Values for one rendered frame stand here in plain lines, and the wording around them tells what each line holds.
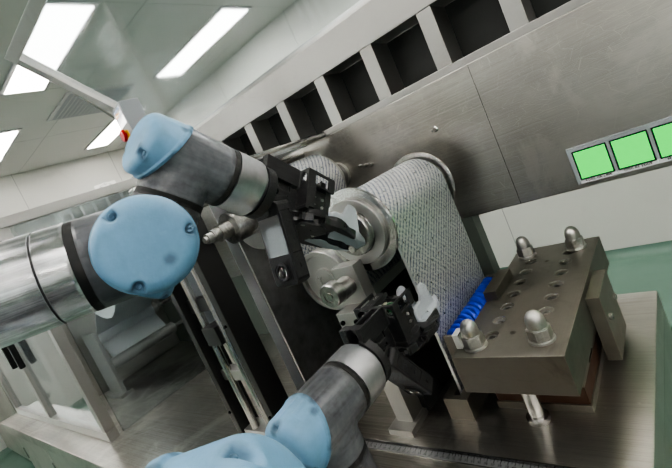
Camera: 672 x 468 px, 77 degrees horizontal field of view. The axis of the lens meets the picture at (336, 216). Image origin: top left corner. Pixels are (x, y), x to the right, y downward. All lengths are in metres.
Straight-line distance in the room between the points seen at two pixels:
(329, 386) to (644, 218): 3.05
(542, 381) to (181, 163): 0.53
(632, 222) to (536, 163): 2.54
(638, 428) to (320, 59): 0.91
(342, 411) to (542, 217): 3.07
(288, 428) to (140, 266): 0.24
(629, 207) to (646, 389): 2.66
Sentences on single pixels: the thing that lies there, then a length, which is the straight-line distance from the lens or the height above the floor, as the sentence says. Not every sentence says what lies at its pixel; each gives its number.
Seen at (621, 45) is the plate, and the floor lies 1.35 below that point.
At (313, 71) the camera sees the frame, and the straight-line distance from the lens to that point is 1.11.
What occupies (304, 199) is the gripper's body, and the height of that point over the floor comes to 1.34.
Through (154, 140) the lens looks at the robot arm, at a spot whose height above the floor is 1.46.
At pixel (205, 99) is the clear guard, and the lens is 1.40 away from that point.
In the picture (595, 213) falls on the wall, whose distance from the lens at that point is 3.42.
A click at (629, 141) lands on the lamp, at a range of 0.88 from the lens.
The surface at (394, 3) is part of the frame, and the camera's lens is 0.99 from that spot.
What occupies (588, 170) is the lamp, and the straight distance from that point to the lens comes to 0.90.
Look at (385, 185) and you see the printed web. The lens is 0.74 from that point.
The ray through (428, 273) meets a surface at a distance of 0.74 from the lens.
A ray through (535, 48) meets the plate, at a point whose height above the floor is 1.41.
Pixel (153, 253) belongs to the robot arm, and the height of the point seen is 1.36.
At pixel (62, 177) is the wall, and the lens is 6.47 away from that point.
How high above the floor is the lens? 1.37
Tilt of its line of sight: 6 degrees down
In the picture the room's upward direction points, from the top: 24 degrees counter-clockwise
